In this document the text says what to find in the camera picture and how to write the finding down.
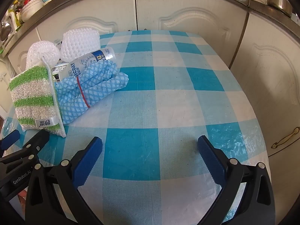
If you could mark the lidded steel pot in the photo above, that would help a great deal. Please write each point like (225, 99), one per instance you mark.
(279, 1)

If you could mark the green striped sponge cloth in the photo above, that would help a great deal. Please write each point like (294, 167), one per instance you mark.
(32, 93)

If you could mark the white drink bottle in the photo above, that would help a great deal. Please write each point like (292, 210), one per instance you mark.
(79, 68)

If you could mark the steel ladle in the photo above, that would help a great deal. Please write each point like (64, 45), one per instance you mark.
(5, 29)

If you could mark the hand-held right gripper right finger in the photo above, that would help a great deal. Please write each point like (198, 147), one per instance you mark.
(211, 159)

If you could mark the white cabinet door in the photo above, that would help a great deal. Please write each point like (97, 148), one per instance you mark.
(18, 51)
(192, 14)
(93, 11)
(269, 75)

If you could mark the white bowl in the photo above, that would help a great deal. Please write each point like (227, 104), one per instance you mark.
(32, 7)

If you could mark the yellow green bottle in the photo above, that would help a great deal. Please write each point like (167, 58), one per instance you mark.
(13, 10)

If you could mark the blue patterned cloth roll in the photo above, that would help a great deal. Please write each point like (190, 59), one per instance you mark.
(98, 86)

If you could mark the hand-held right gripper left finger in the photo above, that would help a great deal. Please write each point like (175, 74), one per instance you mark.
(90, 159)

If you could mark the blue white checked tablecloth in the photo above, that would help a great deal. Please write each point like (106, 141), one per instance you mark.
(131, 112)

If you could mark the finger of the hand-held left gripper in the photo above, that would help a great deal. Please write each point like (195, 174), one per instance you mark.
(35, 143)
(10, 138)

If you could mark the white printed packet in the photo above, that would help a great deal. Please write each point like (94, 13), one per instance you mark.
(57, 69)

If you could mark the red rubber band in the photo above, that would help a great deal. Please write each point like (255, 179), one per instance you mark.
(83, 91)

